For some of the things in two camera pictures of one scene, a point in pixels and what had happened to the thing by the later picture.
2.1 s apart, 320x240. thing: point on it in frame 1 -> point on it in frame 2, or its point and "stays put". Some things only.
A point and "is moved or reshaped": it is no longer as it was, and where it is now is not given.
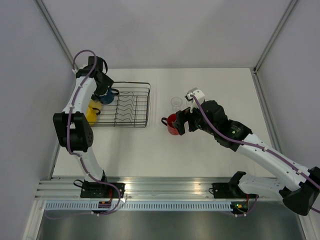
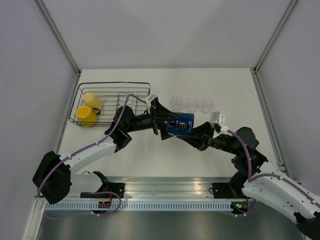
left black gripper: [107, 83] -> [159, 114]
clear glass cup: [176, 103] stays put
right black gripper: [185, 115] -> [202, 137]
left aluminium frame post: [57, 34] stays put
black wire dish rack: [129, 108] stays put
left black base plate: [96, 190] stays put
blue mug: [109, 96] is moved or reshaped
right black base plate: [222, 190] stays put
